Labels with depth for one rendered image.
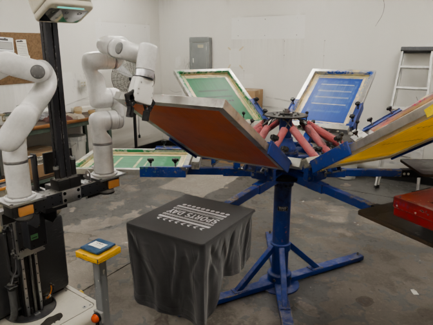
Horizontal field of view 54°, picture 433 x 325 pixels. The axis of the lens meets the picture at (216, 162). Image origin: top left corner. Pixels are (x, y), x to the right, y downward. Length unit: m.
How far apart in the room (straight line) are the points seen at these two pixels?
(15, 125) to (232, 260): 1.14
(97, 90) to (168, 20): 5.61
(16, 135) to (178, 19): 5.94
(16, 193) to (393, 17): 5.14
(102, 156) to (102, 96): 0.29
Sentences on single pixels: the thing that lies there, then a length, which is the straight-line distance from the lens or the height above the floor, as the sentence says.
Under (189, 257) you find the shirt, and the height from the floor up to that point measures 0.87.
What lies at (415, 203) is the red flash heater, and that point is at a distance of 2.02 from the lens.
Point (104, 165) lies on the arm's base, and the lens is 2.15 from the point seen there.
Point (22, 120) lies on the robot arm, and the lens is 1.78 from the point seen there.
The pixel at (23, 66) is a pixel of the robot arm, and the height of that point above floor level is 1.68.
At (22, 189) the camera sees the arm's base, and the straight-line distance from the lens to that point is 1.93.
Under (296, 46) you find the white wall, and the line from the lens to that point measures 6.45.
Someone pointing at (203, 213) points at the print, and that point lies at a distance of 2.14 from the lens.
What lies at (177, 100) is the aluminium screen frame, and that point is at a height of 1.54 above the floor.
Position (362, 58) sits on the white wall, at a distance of 6.16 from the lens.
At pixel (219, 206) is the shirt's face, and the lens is 2.23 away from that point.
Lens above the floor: 1.75
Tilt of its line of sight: 15 degrees down
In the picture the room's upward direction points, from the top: straight up
